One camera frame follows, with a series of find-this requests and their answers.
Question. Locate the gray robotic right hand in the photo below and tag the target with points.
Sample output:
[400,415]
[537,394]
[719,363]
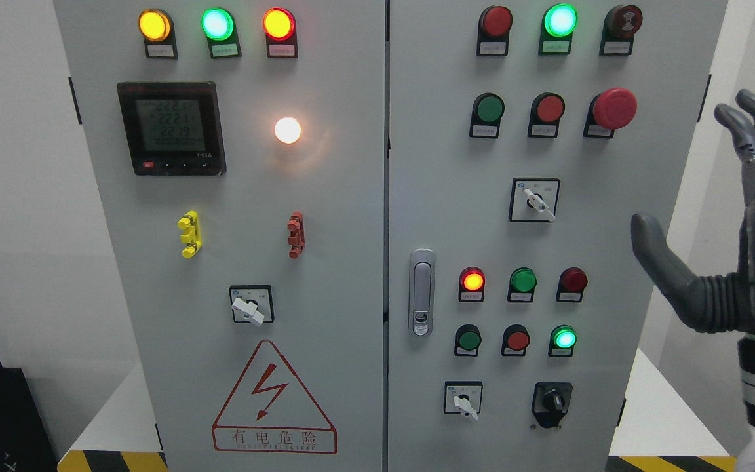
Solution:
[716,303]

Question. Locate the gray rotary switch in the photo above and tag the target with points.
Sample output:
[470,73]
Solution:
[463,398]
[534,200]

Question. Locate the lit green indicator light lower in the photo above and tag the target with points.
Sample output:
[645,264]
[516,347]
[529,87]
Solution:
[562,341]

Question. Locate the red emergency stop button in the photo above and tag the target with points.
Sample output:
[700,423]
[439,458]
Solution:
[610,110]

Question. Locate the green indicator light middle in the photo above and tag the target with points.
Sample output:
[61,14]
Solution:
[522,284]

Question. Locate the red push button lower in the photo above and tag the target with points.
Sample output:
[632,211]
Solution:
[515,341]

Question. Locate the red push button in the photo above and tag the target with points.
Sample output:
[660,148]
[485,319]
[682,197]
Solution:
[515,341]
[545,115]

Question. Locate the red push button upper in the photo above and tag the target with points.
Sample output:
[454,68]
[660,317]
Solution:
[545,115]

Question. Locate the gray right cabinet door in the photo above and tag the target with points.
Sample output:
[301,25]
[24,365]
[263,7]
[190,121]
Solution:
[452,193]

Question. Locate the gray cabinet door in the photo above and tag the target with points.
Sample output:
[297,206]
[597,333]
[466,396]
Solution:
[329,301]
[452,193]

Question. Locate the lit red indicator light middle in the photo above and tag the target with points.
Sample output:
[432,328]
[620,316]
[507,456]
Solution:
[471,285]

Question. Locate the green push button lower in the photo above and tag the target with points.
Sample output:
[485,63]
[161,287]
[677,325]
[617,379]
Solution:
[467,341]

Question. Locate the green push button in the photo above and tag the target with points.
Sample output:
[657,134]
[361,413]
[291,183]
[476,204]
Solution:
[467,341]
[486,113]

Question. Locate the dark red buzzer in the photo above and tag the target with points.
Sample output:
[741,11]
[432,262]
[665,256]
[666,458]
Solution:
[620,27]

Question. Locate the green push button upper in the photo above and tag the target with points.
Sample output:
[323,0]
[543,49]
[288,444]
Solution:
[486,113]

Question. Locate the green lit indicator top right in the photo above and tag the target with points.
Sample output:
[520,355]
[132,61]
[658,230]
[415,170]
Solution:
[557,29]

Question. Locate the red indicator light top right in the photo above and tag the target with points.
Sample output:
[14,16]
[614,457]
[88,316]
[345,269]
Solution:
[494,26]

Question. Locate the red terminal connector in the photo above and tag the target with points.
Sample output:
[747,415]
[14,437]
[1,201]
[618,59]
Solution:
[296,239]

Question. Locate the white glowing indicator light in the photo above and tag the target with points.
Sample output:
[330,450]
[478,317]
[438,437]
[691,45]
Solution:
[288,130]

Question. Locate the red electric danger warning sticker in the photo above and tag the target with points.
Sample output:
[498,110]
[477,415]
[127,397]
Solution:
[270,410]

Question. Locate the gray left cabinet door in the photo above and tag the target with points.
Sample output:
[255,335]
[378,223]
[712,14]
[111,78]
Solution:
[329,301]

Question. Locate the red indicator light left door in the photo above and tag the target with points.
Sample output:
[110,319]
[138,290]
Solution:
[279,26]

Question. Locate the yellow terminal connector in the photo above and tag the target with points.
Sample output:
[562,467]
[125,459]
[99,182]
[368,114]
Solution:
[189,226]

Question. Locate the green indicator light left door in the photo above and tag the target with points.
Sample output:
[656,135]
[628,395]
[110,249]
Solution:
[219,27]

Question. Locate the black digital power meter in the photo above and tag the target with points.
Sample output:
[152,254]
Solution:
[173,129]

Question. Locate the yellow indicator light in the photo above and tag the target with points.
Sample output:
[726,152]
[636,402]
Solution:
[157,29]

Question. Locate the black box with antenna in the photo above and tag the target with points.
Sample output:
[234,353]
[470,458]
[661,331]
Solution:
[24,443]

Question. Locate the black selector knob switch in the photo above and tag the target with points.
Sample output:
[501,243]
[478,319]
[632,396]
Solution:
[551,402]

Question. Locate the silver door handle lock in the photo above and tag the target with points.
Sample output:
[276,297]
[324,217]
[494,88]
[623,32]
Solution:
[420,291]

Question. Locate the gray rotary switch left door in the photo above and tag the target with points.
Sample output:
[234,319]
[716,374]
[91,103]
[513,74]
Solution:
[252,304]

